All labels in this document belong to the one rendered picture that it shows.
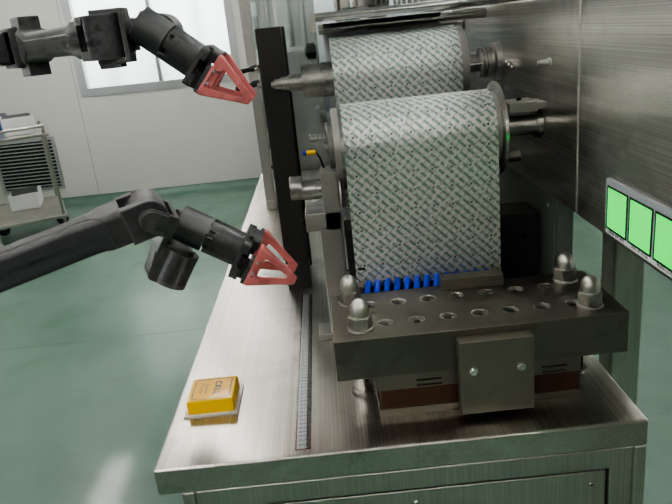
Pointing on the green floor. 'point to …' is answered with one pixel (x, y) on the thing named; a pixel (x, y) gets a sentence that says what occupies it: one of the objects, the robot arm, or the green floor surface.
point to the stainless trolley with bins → (41, 209)
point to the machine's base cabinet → (465, 483)
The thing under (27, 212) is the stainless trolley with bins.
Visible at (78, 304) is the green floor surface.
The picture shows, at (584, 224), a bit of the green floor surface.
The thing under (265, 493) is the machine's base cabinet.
